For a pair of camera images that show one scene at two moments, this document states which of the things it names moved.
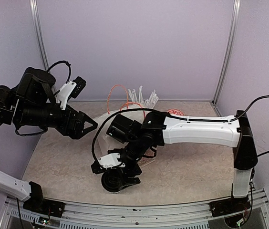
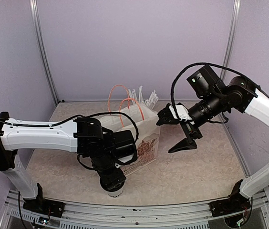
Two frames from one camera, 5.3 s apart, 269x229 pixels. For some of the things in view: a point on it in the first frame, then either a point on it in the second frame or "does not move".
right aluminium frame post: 235,16 does not move
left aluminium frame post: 34,6 does not move
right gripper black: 129,181 to 189,142
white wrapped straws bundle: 150,103 does not move
